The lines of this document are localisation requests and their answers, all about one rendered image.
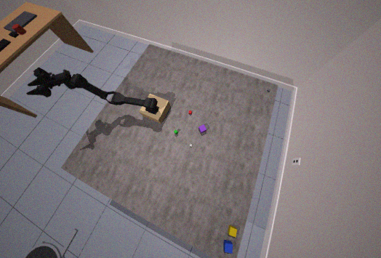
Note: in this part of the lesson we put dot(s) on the blue block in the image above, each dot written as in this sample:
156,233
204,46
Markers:
228,246

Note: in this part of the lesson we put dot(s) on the purple block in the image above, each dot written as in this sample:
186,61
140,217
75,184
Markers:
202,128

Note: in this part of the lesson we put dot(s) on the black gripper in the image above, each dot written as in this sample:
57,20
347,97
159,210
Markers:
43,89

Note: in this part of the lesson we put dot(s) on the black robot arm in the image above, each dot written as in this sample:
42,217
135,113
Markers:
78,81

